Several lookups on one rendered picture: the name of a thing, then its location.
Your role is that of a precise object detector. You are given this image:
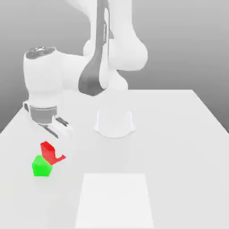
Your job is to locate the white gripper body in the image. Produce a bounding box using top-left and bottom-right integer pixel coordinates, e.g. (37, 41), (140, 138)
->
(39, 123), (75, 149)

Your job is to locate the small red cube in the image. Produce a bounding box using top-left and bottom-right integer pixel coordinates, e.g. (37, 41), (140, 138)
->
(40, 141), (67, 165)

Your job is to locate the small green cube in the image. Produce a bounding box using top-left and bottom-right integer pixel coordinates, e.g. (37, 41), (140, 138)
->
(32, 155), (53, 177)

